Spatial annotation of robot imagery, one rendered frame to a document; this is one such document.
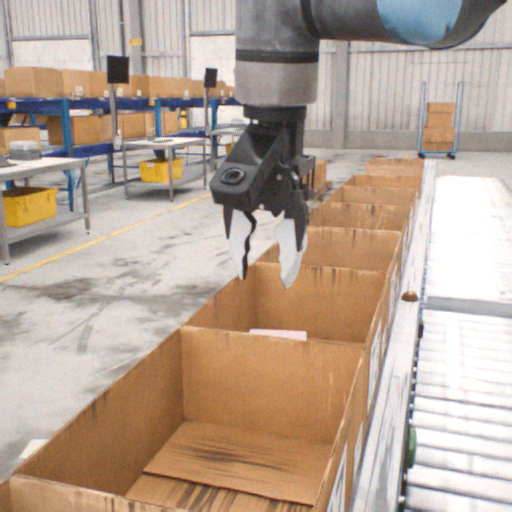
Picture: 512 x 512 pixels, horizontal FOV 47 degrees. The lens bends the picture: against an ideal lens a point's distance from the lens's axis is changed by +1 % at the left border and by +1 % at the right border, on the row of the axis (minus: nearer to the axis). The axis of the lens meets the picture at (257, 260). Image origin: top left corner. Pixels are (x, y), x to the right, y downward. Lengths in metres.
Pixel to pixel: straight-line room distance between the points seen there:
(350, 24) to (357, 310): 0.78
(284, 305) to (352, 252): 0.40
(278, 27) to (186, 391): 0.59
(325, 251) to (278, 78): 1.06
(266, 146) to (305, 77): 0.08
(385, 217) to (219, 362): 1.18
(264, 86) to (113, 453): 0.49
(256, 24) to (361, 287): 0.73
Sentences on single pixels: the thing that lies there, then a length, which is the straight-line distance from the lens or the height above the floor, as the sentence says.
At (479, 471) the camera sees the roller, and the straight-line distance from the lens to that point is 1.21.
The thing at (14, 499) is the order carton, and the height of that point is 1.03.
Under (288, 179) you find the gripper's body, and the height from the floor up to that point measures 1.31.
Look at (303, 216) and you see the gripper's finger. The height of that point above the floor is 1.27.
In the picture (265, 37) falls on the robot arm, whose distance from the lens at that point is 0.62.
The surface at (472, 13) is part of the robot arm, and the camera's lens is 0.70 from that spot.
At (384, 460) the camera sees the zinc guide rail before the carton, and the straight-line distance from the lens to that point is 0.91.
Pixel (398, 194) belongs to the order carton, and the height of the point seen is 1.03.
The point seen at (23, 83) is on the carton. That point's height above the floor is 1.54.
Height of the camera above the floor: 1.40
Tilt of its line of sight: 16 degrees down
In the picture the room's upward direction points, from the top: straight up
